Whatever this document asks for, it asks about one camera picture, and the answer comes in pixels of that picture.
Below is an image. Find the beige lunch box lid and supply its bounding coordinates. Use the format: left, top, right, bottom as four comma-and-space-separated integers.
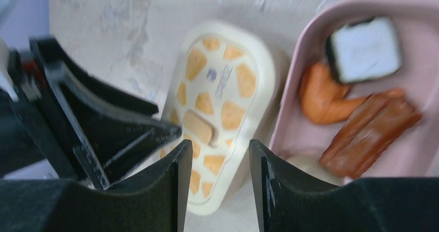
162, 21, 279, 215

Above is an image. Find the beige lunch box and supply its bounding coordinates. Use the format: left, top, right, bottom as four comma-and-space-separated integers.
185, 48, 292, 216

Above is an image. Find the orange fried chicken piece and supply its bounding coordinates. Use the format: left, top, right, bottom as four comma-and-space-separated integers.
298, 61, 405, 125

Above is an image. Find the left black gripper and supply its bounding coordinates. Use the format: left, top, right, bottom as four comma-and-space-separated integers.
1, 37, 182, 190

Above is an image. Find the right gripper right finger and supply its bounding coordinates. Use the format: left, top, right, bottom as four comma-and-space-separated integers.
248, 139, 438, 231

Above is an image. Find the dark red sausage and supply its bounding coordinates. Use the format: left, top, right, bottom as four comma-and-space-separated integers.
319, 93, 423, 179

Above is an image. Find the beige steamed bun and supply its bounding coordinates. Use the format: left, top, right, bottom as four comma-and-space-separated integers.
285, 154, 344, 186

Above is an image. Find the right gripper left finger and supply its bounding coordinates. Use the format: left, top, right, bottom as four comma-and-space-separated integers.
1, 140, 193, 231

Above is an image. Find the pink lunch box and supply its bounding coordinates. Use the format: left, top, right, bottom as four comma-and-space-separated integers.
269, 0, 438, 177

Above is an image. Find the white black sushi piece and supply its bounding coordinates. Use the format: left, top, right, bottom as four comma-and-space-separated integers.
325, 16, 403, 84

